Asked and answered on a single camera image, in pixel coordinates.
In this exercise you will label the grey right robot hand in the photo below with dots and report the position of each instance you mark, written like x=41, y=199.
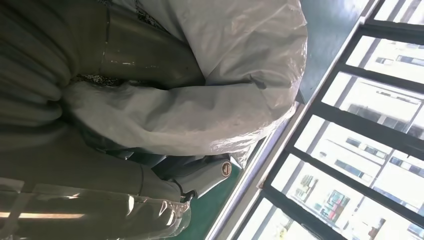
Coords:
x=82, y=205

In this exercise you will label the pale buildings outside window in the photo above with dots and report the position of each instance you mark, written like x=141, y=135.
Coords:
x=381, y=102

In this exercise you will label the aluminium conveyor side rail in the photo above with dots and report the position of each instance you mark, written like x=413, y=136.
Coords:
x=290, y=136

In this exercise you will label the black window frame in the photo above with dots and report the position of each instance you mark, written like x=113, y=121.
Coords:
x=364, y=127

